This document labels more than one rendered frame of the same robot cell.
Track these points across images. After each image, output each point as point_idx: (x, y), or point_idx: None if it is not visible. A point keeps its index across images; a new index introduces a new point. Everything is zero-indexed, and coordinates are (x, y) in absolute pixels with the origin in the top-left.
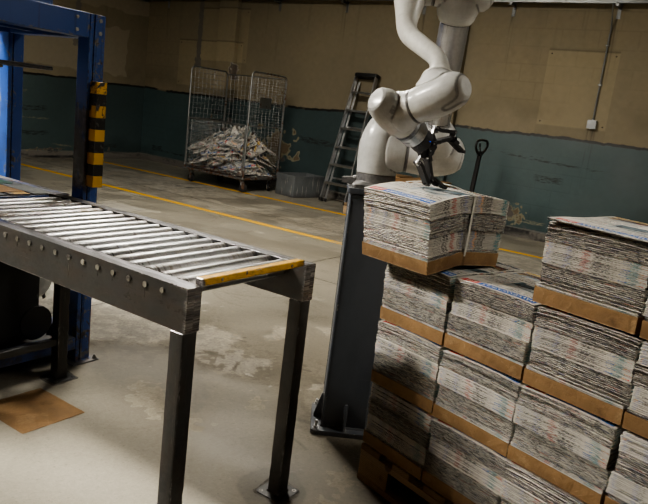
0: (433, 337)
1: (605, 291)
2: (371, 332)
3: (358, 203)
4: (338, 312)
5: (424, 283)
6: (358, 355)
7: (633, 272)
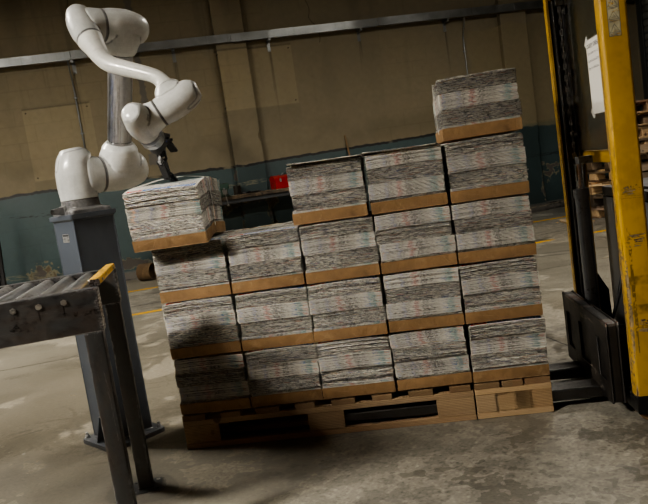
0: (221, 291)
1: (340, 197)
2: (129, 337)
3: (81, 227)
4: None
5: (197, 254)
6: None
7: (352, 178)
